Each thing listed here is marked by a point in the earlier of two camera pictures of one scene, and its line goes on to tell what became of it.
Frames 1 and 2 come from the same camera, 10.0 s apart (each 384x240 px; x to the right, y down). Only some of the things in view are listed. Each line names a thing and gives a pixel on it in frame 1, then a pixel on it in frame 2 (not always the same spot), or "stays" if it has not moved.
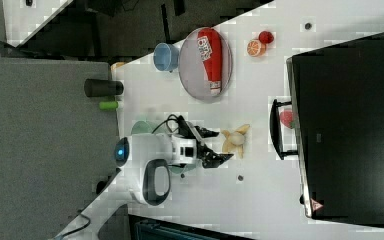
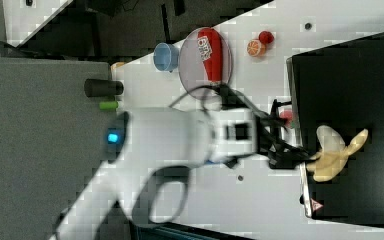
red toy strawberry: [286, 118] stays
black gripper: [209, 157] → [273, 137]
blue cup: [166, 57] stays
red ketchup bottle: [209, 45] stays
